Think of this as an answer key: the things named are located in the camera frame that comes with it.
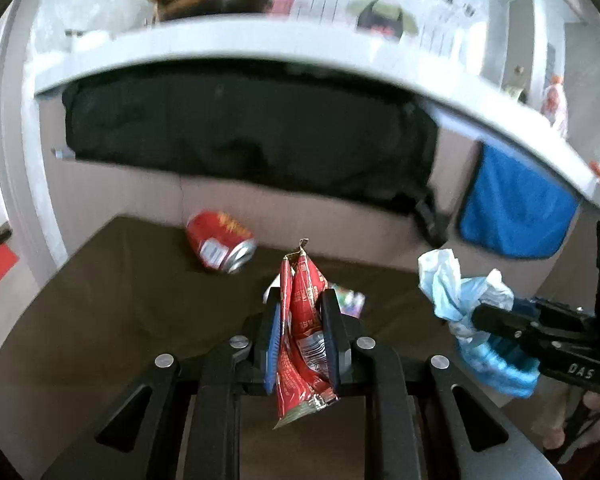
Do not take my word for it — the blue plastic bag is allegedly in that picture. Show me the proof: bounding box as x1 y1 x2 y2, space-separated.
418 248 516 346

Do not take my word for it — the grey kitchen counter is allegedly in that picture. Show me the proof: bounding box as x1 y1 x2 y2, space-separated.
32 17 600 206

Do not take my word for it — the red snack wrapper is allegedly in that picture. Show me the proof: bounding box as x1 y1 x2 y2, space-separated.
271 239 338 430

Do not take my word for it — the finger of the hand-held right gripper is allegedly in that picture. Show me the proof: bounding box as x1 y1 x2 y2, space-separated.
471 301 546 356
512 296 595 321

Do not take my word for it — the black bag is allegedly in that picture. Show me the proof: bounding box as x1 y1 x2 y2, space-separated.
61 62 451 248

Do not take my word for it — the cartoon wall poster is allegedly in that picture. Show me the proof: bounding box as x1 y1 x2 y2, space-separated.
207 0 491 56

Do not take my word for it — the person's right hand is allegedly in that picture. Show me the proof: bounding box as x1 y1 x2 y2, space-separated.
532 385 600 453

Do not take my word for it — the red drink can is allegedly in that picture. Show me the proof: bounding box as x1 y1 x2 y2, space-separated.
186 210 257 275

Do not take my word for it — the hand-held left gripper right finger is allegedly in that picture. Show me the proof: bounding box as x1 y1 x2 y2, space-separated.
320 290 561 480

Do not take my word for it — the orange white bag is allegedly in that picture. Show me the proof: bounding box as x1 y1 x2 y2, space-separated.
540 74 569 138

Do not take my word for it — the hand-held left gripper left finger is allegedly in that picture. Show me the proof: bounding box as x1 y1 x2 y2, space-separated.
40 290 286 480

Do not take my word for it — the blue towel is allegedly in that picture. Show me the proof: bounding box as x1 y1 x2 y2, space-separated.
455 142 581 261

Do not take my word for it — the colourful printed wrapper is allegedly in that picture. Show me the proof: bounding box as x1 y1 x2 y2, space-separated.
330 282 367 318

